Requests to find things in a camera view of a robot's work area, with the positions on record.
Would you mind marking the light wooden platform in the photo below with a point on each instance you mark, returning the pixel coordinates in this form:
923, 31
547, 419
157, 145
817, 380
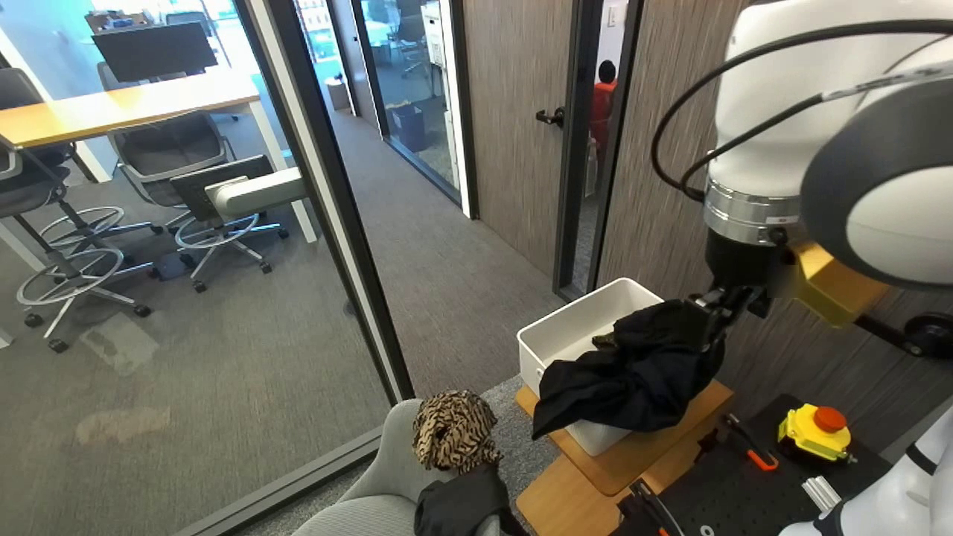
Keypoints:
634, 450

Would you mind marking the yellow emergency stop button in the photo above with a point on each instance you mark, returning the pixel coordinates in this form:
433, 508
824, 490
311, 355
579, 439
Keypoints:
808, 435

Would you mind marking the small black cloth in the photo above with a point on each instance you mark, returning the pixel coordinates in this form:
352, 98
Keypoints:
455, 508

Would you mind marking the wooden top office table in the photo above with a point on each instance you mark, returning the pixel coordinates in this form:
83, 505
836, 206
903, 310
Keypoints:
120, 107

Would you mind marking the person in orange top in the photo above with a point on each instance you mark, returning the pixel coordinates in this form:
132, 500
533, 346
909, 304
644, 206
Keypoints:
604, 104

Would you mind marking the black perforated robot table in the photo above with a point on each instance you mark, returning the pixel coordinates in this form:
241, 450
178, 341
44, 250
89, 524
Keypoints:
723, 496

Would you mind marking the black glass wall frame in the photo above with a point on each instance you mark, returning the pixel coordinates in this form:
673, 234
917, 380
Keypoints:
329, 197

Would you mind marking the wooden door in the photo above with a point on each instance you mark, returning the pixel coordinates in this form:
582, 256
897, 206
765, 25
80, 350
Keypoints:
515, 121

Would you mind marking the grey mesh office chair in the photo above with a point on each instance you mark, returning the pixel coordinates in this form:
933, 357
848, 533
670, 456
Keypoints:
168, 152

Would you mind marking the animal print clothing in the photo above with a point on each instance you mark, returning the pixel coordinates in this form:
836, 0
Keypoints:
455, 429

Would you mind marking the black clothing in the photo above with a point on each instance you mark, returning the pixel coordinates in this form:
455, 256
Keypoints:
634, 381

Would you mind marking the white plastic bin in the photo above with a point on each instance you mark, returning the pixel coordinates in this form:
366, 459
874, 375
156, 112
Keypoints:
574, 322

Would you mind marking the silver aluminium extrusion piece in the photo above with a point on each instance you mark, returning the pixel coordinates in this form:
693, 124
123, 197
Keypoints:
821, 493

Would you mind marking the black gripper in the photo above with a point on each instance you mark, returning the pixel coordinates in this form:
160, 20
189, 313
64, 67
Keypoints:
747, 264

